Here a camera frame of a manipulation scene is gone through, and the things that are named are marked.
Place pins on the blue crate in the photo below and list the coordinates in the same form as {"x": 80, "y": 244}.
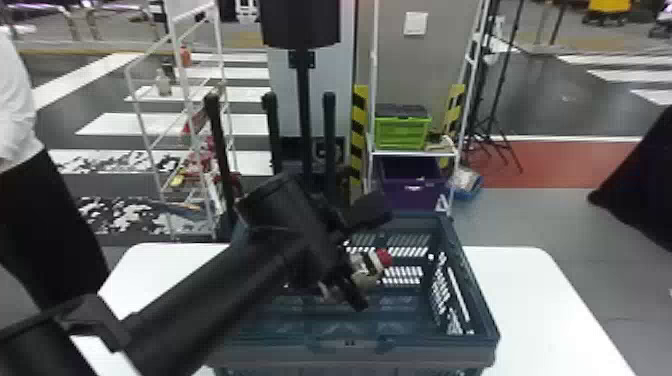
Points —
{"x": 420, "y": 325}

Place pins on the purple crate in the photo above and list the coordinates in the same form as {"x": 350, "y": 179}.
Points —
{"x": 412, "y": 184}

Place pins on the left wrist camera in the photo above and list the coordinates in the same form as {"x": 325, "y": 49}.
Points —
{"x": 370, "y": 210}

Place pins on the black tripod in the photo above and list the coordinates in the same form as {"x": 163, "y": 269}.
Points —
{"x": 491, "y": 105}

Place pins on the clear bottle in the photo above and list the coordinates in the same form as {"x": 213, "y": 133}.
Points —
{"x": 163, "y": 84}

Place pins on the person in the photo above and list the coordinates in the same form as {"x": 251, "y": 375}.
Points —
{"x": 36, "y": 220}

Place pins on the red bottle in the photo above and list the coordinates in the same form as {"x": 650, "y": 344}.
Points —
{"x": 185, "y": 56}

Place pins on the green crate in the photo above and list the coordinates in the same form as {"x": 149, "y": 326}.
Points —
{"x": 401, "y": 131}

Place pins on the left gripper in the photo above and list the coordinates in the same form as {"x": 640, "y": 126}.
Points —
{"x": 328, "y": 252}

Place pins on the beige bottle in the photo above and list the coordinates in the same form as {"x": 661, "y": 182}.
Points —
{"x": 370, "y": 268}

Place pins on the yellow black striped post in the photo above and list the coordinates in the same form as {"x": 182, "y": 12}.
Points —
{"x": 359, "y": 131}

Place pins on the white shelf trolley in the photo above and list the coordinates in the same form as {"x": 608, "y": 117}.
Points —
{"x": 372, "y": 105}

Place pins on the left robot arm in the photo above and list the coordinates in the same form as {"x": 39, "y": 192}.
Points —
{"x": 210, "y": 299}

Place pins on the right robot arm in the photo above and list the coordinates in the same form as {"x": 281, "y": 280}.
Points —
{"x": 640, "y": 189}

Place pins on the blue basket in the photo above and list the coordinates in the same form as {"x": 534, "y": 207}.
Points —
{"x": 466, "y": 184}

